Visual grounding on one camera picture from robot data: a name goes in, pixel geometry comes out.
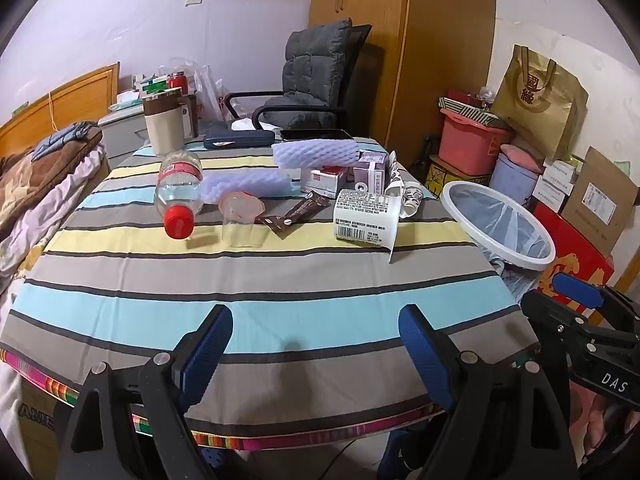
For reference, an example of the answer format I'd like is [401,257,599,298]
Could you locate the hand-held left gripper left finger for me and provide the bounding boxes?
[55,304,234,480]

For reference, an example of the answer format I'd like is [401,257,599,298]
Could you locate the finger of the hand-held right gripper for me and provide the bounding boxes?
[550,272,640,333]
[520,290,608,361]

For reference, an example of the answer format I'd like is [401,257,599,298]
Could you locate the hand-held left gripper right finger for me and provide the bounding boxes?
[398,304,576,480]

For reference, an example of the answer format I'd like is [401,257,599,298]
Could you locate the white round trash bin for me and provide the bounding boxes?
[440,180,557,286]

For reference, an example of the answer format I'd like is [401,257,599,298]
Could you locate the clear plastic cup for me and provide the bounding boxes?
[217,191,266,248]

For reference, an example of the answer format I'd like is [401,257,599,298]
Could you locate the white yogurt cup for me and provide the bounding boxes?
[332,189,403,265]

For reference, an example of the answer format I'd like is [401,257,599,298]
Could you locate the clear bottle red cap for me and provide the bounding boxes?
[154,150,205,240]

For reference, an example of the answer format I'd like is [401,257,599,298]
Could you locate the brown coffee sachet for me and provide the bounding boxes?
[256,191,328,235]

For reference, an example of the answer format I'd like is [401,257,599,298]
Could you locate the white foam net sleeve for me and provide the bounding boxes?
[271,137,362,170]
[197,169,292,203]

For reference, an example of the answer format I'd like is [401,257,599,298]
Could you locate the purple milk carton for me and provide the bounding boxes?
[352,150,391,195]

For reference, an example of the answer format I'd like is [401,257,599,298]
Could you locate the red white small box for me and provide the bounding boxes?
[300,165,348,198]

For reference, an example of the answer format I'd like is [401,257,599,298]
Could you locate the red box gold print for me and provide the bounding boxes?
[532,202,616,318]

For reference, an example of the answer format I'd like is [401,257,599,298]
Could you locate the pink plastic stool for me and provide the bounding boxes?
[570,385,623,461]

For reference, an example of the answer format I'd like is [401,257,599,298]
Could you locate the brown cardboard box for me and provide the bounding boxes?
[560,146,640,257]

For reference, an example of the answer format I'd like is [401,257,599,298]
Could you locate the striped tablecloth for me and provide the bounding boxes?
[0,135,541,441]

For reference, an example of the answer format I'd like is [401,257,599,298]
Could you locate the multicolour striped cloth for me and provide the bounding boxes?
[0,349,451,453]

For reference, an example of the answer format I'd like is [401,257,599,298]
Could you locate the lilac cylinder bin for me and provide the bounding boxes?
[490,152,543,206]

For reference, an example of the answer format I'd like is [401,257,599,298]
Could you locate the pink lid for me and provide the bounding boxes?
[500,143,546,171]

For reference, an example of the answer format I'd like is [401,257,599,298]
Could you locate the yellow floral box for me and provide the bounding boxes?
[425,155,493,191]

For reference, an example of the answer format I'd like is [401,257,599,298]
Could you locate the pink plastic bucket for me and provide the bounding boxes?
[439,109,516,173]

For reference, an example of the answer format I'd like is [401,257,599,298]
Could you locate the cardboard box black print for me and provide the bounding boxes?
[17,385,76,480]

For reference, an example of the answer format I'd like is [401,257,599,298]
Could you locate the gold paper bag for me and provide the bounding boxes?
[490,45,590,161]

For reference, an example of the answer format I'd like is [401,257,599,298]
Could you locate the pale bed sheet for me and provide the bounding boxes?
[0,150,112,281]

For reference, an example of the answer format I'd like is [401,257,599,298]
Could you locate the striped flat box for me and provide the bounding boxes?
[439,96,510,128]

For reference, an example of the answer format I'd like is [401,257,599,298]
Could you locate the dark blue glasses case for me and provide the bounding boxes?
[202,127,276,151]

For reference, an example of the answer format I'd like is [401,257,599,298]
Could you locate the dark red flat box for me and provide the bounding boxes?
[446,89,493,110]

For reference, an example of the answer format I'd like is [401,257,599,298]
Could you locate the beige mug brown lid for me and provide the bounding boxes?
[142,87,200,157]

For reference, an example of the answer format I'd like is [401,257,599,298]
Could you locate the grey bedside cabinet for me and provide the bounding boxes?
[97,109,201,158]

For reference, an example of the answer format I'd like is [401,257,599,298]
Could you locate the black phone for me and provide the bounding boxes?
[279,129,355,142]

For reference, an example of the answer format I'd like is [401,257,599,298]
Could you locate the brown blanket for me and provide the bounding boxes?
[0,125,103,241]

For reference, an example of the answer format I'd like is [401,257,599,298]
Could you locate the blue cloth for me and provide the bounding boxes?
[32,122,103,161]

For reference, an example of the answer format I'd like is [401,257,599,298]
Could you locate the white plastic bag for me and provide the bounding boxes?
[192,62,231,121]

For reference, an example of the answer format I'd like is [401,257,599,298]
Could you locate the pale green tissue pack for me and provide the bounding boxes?
[109,91,145,113]

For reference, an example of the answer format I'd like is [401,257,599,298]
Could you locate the green white box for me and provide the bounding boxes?
[137,77,171,98]

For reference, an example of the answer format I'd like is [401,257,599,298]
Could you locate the black office chair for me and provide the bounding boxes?
[224,24,386,138]

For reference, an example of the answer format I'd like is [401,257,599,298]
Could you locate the wooden bed headboard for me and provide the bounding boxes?
[0,62,121,147]

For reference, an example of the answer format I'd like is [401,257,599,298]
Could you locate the wooden wardrobe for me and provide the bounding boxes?
[307,0,496,171]

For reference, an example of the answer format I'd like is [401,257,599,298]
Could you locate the grey quilted chair cushion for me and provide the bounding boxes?
[262,17,353,128]

